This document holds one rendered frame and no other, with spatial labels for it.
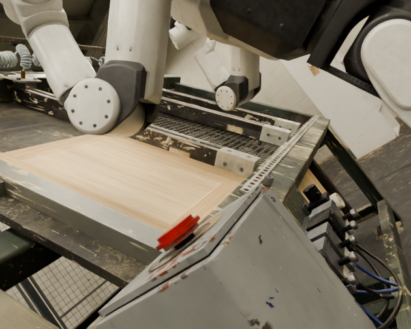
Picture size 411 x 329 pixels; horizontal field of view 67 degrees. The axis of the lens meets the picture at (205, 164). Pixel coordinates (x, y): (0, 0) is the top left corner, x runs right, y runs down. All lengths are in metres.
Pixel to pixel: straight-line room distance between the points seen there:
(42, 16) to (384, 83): 0.54
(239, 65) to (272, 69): 5.43
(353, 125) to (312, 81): 0.83
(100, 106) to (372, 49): 0.43
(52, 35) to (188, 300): 0.46
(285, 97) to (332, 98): 1.81
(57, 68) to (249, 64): 0.57
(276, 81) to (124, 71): 5.96
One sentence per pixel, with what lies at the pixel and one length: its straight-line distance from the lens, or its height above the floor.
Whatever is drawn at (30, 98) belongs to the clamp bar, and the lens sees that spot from 1.47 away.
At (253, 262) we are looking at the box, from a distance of 0.19.
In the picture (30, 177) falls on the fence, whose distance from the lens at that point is 0.76.
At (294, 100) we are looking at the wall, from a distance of 6.30.
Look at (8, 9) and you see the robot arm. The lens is 0.66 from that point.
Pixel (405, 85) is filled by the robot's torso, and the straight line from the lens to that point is 0.59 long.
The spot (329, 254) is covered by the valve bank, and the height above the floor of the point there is 0.74.
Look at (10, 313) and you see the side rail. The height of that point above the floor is 0.97.
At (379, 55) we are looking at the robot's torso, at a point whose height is 0.96.
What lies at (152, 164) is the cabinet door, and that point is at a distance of 0.92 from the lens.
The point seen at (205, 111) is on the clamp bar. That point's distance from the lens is 1.55.
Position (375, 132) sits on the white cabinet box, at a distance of 4.71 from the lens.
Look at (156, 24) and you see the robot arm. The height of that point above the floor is 1.18.
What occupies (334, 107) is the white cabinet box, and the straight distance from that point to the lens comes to 4.70.
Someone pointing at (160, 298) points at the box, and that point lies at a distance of 0.19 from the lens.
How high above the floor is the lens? 0.95
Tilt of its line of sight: 3 degrees up
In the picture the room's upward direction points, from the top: 37 degrees counter-clockwise
